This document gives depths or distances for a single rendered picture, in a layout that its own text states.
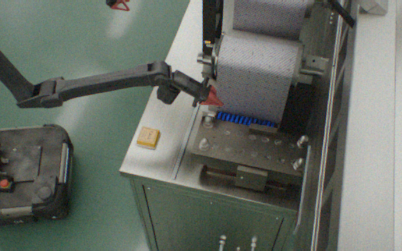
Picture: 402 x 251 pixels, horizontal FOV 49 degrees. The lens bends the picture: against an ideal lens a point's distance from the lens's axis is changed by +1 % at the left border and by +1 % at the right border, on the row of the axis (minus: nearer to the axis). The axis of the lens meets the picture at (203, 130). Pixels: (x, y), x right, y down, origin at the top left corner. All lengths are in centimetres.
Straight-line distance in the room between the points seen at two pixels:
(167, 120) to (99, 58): 163
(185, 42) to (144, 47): 132
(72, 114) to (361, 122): 237
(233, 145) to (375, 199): 82
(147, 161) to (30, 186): 99
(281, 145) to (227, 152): 19
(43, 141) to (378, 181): 210
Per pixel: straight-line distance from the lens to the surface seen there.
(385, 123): 84
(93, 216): 258
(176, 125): 171
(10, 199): 248
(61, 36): 352
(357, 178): 76
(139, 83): 148
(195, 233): 196
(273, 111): 153
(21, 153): 259
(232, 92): 149
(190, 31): 206
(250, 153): 149
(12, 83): 155
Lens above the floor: 229
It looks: 55 degrees down
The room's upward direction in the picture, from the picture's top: straight up
